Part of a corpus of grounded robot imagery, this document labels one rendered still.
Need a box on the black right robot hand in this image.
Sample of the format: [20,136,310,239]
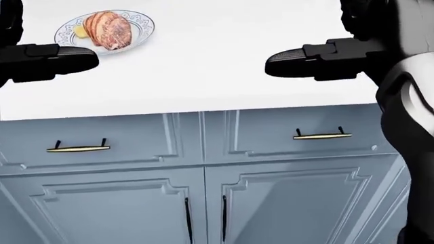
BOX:
[264,0,406,82]

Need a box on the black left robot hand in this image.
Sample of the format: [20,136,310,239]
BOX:
[0,0,100,87]

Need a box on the yellow butter pat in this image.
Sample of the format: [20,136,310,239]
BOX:
[73,26,90,39]

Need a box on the sliced ham roast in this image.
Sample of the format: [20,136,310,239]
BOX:
[82,10,133,51]

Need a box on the blue-grey cabinet drawer front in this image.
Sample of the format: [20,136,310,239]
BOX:
[0,110,205,176]
[203,102,399,167]

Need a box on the white patterned oval plate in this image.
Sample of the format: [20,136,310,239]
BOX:
[54,9,157,57]

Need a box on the blue-grey cabinet door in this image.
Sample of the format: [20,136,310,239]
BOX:
[203,152,413,244]
[0,166,208,244]

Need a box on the brass bar drawer handle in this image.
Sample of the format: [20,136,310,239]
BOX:
[46,138,111,153]
[292,125,353,140]

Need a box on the black vertical door handle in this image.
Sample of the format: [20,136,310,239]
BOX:
[184,197,194,244]
[220,195,228,244]

